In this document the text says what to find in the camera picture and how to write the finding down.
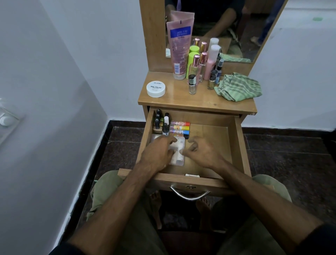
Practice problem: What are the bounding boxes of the person's right hand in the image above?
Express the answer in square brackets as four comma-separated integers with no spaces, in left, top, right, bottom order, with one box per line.
[182,136,224,170]

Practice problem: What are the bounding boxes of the person's left hand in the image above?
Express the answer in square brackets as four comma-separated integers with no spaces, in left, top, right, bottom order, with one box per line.
[140,134,178,173]

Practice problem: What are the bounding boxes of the wooden drawer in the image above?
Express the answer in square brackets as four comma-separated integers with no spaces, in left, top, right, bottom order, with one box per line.
[117,106,252,197]

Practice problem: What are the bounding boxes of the clear plastic compartment box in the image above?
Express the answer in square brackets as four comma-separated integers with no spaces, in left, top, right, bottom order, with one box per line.
[151,134,186,166]

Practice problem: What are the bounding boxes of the beige polish bottle black cap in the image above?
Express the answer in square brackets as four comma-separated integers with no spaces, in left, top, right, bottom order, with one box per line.
[152,118,163,135]

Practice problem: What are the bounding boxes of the white nail polish remover jar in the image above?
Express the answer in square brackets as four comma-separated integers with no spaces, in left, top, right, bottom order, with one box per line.
[146,81,166,98]

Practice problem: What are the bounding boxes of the silver polish bottle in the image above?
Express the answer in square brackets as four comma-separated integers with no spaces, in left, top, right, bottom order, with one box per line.
[188,74,197,95]

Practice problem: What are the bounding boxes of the green striped cloth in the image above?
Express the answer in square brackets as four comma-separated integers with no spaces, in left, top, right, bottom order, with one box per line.
[214,72,262,102]

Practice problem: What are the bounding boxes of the gold polish bottle patterned cap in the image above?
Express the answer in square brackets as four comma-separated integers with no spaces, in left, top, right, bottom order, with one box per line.
[207,69,218,90]

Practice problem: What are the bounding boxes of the pink perfume bottle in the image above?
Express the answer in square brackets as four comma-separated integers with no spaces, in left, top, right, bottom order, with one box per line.
[188,54,201,84]

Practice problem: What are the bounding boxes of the slim clear perfume bottle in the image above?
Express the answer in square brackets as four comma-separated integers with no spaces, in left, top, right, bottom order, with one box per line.
[198,52,208,82]

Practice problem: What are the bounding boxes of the blue polish bottle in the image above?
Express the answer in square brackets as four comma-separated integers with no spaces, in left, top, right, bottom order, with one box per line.
[216,59,224,84]

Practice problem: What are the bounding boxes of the lime green bottle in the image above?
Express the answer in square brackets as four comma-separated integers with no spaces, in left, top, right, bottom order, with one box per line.
[186,51,200,79]

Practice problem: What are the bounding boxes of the pink spray bottle white cap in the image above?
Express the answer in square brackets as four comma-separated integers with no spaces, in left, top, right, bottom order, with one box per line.
[203,44,221,81]

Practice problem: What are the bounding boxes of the pink cosmetic lotion tube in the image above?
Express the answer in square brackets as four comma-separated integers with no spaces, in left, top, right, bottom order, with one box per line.
[166,18,195,81]

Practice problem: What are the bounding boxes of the person's left forearm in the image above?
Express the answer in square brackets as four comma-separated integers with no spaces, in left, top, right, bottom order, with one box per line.
[68,161,158,255]

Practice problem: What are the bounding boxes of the person's right forearm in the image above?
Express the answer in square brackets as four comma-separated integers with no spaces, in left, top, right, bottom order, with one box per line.
[218,160,323,254]

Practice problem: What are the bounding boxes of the person's left foot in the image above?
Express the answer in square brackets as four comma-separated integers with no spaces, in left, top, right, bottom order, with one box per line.
[149,190,163,229]

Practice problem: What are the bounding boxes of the person's olive green trousers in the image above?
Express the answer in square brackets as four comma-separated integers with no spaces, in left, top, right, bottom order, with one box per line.
[86,170,293,255]

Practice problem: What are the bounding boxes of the person's black left sleeve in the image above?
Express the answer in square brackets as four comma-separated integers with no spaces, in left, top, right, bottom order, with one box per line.
[48,243,86,255]

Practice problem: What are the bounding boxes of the person's black sleeve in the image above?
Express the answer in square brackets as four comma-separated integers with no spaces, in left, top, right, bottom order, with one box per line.
[295,223,336,255]
[48,243,86,255]

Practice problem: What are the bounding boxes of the person's black right sleeve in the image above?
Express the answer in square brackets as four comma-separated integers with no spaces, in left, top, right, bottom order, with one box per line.
[295,223,336,255]

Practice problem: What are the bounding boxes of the wooden dressing table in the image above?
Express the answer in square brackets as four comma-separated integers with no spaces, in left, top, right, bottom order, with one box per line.
[138,0,289,123]

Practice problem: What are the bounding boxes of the dark red stool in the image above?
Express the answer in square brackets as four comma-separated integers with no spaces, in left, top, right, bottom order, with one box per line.
[160,230,226,255]

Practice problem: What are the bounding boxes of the dressing table mirror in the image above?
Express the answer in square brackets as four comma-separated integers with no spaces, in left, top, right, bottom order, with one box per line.
[165,0,286,63]

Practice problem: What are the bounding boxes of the white wall switch panel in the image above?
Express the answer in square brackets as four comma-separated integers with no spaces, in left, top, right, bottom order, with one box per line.
[0,98,21,144]

